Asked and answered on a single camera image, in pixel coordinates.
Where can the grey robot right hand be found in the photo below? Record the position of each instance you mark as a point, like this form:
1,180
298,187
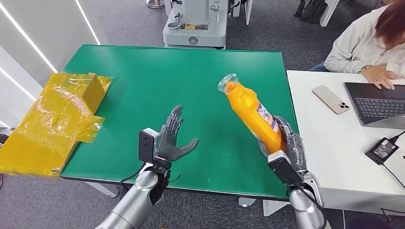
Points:
296,151

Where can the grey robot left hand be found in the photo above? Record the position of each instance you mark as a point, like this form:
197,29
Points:
166,145

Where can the person's right hand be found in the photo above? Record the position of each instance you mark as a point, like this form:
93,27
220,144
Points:
379,75

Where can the orange plastic bottle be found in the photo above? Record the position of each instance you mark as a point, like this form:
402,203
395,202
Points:
250,110

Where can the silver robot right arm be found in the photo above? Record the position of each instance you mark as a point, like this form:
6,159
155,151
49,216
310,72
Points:
303,208

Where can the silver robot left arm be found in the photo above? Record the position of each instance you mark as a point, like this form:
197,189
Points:
139,196

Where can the person's wristband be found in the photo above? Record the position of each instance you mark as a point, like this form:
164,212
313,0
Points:
365,68

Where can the dark grey laptop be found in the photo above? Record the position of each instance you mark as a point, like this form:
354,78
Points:
379,107

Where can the person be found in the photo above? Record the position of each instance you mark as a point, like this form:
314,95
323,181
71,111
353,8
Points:
354,47

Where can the white desk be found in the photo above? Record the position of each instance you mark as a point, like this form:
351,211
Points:
341,151

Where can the beige smartphone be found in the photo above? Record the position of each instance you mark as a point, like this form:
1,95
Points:
329,98

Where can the white table foot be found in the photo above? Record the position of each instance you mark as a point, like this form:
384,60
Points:
275,207
246,202
102,189

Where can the green table mat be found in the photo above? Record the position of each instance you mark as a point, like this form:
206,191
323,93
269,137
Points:
158,79

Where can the black power adapter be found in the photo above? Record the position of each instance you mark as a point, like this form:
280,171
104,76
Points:
381,150

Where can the white desk leg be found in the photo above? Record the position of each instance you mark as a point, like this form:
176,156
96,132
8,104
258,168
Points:
329,12

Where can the black shoes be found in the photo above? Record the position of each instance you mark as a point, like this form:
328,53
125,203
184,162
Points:
311,11

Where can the pale grey column machine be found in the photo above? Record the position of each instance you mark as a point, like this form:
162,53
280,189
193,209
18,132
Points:
196,34

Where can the yellow taped cardboard box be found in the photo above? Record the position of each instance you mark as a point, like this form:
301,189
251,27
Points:
47,126

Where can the metal stanchion base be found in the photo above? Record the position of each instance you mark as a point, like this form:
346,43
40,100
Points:
155,3

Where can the white furniture leg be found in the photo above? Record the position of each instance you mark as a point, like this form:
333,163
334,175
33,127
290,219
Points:
248,11

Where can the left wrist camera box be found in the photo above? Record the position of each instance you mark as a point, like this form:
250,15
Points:
147,145

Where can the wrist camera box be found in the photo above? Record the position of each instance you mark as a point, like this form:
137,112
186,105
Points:
147,145
281,167

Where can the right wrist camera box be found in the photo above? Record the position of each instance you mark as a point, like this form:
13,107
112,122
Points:
281,167

